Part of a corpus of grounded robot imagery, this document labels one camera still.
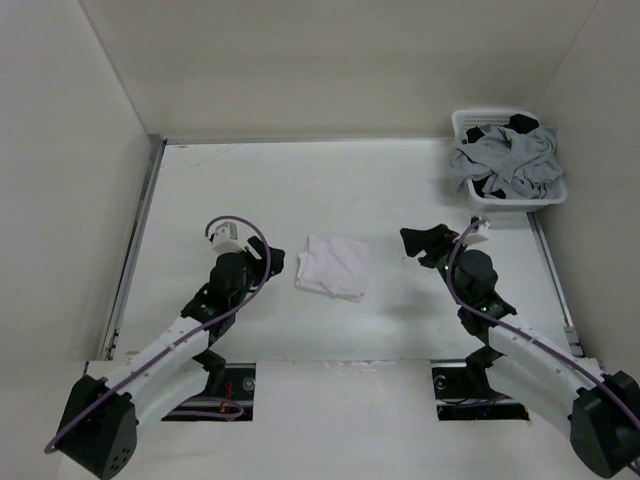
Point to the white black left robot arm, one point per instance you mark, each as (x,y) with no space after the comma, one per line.
(104,417)

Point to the white plastic laundry basket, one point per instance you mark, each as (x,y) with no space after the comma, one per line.
(465,119)

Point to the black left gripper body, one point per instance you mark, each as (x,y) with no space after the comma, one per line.
(255,272)

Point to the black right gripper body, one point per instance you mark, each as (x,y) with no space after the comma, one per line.
(458,289)

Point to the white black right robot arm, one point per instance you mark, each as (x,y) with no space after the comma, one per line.
(597,412)

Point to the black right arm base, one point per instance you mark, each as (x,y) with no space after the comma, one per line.
(462,391)

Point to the metal table edge rail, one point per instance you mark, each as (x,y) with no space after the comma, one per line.
(113,325)

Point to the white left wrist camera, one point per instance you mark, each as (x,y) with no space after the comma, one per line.
(224,238)

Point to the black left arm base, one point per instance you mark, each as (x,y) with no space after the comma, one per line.
(227,397)

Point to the grey tank top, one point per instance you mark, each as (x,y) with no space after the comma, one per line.
(524,166)

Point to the white tank top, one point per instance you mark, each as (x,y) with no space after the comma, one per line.
(335,267)

